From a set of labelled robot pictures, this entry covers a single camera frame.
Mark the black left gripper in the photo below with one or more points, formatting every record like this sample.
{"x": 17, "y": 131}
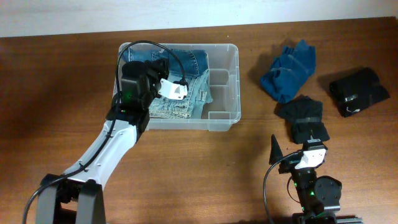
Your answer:
{"x": 161, "y": 69}

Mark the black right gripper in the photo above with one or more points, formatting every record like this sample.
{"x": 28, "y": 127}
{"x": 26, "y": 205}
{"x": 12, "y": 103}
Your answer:
{"x": 289, "y": 163}

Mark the dark blue jeans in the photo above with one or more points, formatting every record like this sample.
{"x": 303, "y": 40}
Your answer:
{"x": 194, "y": 62}

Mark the light blue jeans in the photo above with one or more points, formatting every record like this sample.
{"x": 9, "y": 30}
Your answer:
{"x": 191, "y": 106}

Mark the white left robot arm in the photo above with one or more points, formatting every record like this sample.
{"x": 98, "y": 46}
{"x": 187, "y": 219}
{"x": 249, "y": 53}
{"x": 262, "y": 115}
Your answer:
{"x": 76, "y": 196}

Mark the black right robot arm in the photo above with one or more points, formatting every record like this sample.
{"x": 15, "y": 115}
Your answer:
{"x": 319, "y": 197}

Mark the clear plastic storage container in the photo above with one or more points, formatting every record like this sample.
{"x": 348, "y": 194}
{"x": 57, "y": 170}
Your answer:
{"x": 224, "y": 83}

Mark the black folded garment near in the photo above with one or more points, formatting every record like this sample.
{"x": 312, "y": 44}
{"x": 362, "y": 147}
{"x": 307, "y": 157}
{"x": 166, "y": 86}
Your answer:
{"x": 305, "y": 116}

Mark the black folded garment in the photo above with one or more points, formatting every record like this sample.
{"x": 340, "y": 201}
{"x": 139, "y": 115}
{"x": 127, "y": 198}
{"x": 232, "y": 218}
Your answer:
{"x": 358, "y": 91}
{"x": 305, "y": 116}

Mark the teal blue folded garment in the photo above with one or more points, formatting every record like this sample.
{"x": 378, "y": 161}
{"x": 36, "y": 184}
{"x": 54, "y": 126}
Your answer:
{"x": 289, "y": 72}

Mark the black folded garment far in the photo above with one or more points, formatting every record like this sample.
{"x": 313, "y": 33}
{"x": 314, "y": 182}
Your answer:
{"x": 358, "y": 91}

